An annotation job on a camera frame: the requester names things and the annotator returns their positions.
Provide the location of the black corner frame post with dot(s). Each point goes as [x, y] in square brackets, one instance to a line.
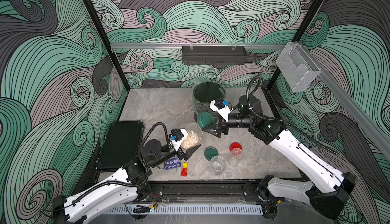
[106, 43]

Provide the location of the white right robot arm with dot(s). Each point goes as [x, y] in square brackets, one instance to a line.
[327, 189]

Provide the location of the green-lidded oatmeal jar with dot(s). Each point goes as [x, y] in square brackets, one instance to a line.
[194, 136]

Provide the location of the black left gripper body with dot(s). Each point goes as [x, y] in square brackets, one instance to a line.
[164, 151]

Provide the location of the clear acrylic wall holder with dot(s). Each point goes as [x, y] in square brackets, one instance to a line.
[298, 66]

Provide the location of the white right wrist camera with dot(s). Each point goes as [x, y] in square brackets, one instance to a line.
[222, 107]

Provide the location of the red jar lid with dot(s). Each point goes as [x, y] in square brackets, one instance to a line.
[235, 145]

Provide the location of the red-lidded oatmeal jar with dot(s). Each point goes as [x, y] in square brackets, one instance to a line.
[235, 157]

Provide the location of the white slotted cable duct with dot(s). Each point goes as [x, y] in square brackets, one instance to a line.
[193, 209]

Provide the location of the black flat tray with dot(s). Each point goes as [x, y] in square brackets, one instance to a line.
[121, 145]

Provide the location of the glass oatmeal jar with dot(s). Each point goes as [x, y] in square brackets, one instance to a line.
[217, 165]

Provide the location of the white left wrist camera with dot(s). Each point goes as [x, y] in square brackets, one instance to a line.
[177, 137]

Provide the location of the green jar lid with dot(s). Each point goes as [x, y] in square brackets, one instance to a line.
[205, 119]
[210, 152]

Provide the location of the blue card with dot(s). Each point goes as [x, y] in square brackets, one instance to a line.
[172, 163]

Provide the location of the black wall shelf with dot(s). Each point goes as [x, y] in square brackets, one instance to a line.
[214, 55]

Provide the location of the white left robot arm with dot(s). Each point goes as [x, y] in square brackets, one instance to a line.
[129, 183]

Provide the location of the aluminium wall rail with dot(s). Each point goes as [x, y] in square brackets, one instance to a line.
[165, 46]

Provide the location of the red yellow toy block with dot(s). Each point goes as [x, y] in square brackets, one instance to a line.
[184, 170]

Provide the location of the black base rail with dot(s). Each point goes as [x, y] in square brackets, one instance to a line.
[246, 189]

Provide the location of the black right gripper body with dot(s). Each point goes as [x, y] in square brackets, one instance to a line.
[235, 120]

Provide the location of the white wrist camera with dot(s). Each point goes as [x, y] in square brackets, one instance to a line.
[177, 137]
[222, 107]

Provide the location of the black bin with green liner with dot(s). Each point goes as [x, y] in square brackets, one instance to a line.
[203, 93]

